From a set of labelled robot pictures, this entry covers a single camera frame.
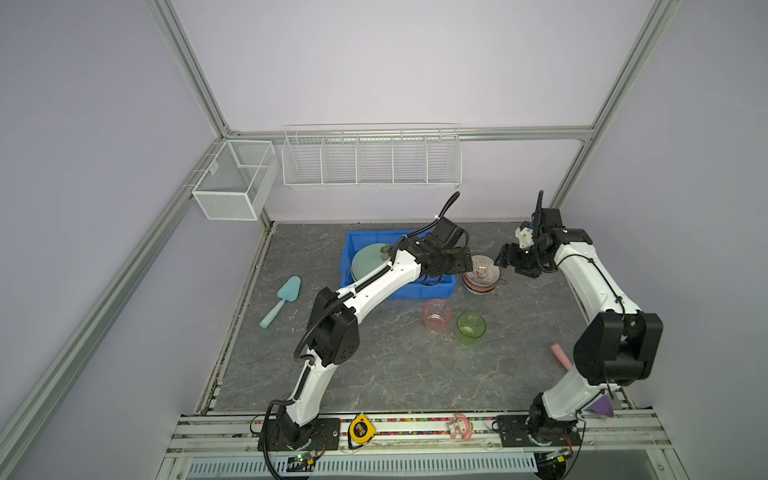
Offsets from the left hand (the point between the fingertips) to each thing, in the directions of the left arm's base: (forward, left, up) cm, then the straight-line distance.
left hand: (465, 269), depth 83 cm
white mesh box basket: (+36, +71, +7) cm, 80 cm away
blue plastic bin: (-9, +13, +6) cm, 17 cm away
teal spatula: (+6, +55, -16) cm, 57 cm away
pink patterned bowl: (+9, -9, -9) cm, 16 cm away
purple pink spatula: (-33, -34, -19) cm, 51 cm away
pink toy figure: (-36, +6, -15) cm, 40 cm away
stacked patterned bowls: (+3, -7, -11) cm, 14 cm away
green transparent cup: (-10, -2, -17) cm, 20 cm away
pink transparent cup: (-4, +7, -17) cm, 19 cm away
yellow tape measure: (-35, +31, -17) cm, 49 cm away
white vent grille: (-42, +28, -19) cm, 54 cm away
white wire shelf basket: (+40, +25, +11) cm, 49 cm away
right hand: (+2, -14, -3) cm, 14 cm away
